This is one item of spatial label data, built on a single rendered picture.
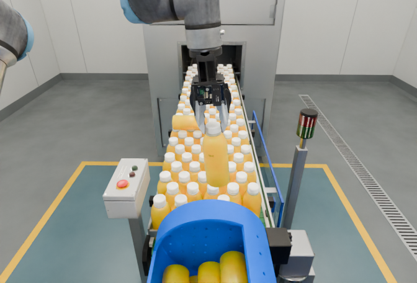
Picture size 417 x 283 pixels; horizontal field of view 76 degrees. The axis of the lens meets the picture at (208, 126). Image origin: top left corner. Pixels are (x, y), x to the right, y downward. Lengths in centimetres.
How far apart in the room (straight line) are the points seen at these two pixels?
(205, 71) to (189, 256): 50
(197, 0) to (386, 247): 222
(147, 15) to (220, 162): 39
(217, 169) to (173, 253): 26
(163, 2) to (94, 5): 458
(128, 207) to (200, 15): 63
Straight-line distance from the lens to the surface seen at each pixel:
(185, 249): 79
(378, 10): 544
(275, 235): 91
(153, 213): 91
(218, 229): 73
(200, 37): 56
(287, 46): 501
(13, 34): 78
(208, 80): 56
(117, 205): 93
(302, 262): 110
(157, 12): 58
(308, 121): 104
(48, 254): 236
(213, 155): 69
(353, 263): 226
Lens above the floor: 169
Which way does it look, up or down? 29 degrees down
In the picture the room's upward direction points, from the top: straight up
